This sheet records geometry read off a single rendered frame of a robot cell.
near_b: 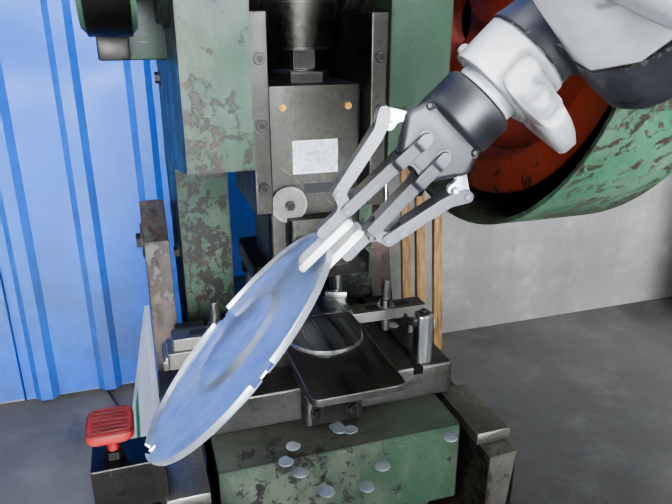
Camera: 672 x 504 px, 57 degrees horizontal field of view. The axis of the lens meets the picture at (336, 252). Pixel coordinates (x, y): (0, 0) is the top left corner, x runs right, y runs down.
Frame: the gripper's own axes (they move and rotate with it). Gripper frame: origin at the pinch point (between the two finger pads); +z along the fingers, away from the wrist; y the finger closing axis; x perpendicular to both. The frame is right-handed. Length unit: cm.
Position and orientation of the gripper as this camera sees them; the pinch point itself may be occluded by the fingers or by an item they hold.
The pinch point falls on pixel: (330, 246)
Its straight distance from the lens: 61.1
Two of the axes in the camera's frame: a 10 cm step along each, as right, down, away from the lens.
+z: -7.0, 6.9, 2.0
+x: 0.6, 3.4, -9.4
